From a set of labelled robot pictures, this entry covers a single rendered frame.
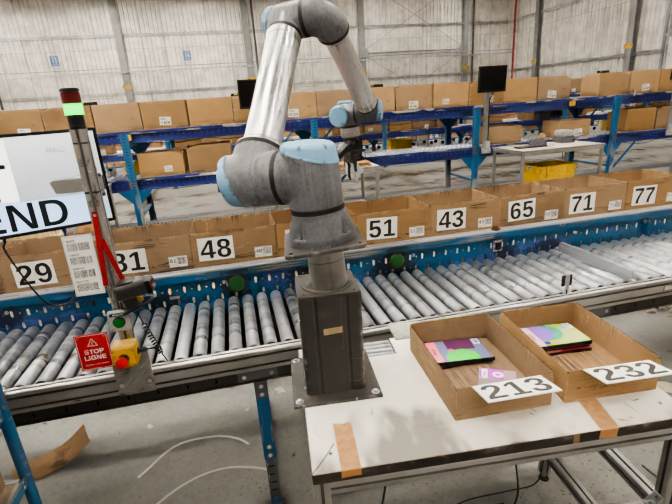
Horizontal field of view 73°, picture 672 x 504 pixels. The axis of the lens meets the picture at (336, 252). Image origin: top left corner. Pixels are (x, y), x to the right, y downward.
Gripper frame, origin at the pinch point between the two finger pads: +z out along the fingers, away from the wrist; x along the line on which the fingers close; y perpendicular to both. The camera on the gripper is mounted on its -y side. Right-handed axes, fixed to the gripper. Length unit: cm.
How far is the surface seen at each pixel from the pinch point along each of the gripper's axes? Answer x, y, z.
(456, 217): -24, 45, 27
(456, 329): -89, -16, 38
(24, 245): 60, -148, 8
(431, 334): -86, -24, 38
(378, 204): 13.1, 22.5, 21.0
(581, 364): -122, 4, 44
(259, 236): 4, -51, 17
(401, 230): -15.4, 16.4, 28.0
